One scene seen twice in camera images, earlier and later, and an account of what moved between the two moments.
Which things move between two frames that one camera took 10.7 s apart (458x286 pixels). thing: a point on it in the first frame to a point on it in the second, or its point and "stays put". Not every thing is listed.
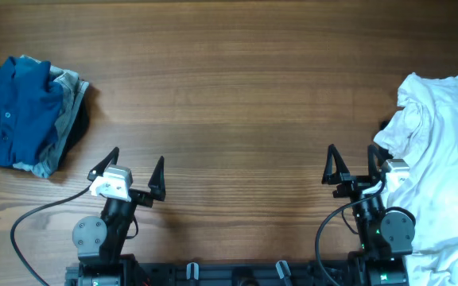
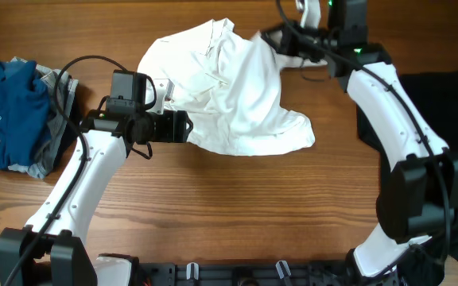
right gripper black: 356,187 to 286,40
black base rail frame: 366,272 stays put
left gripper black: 157,183 to 175,125
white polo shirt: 440,135 to 227,83
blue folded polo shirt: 16,112 stays put
